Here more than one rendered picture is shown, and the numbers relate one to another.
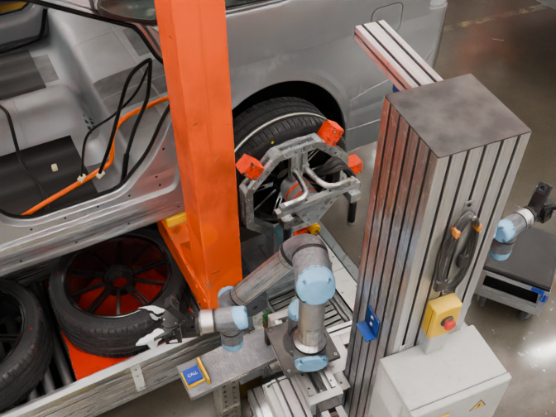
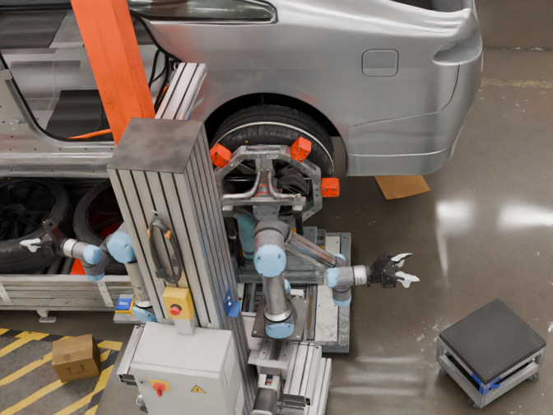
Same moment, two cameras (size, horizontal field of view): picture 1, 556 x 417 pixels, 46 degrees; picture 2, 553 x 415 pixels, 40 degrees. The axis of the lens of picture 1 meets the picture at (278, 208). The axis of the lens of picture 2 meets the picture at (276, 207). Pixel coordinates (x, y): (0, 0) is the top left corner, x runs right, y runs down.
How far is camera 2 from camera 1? 1.95 m
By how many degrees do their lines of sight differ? 26
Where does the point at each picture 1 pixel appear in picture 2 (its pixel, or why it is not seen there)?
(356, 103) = (355, 132)
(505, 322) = (454, 401)
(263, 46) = (247, 58)
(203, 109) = (113, 94)
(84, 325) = (81, 236)
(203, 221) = not seen: hidden behind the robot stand
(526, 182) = not seen: outside the picture
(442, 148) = (115, 163)
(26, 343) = (39, 233)
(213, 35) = (112, 42)
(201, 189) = not seen: hidden behind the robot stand
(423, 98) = (150, 128)
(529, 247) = (498, 336)
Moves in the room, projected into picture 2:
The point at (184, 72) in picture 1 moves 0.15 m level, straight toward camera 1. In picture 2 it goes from (93, 62) to (72, 85)
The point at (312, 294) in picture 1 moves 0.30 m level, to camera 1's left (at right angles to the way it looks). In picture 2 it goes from (115, 252) to (60, 225)
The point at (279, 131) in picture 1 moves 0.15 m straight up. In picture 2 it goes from (253, 134) to (248, 109)
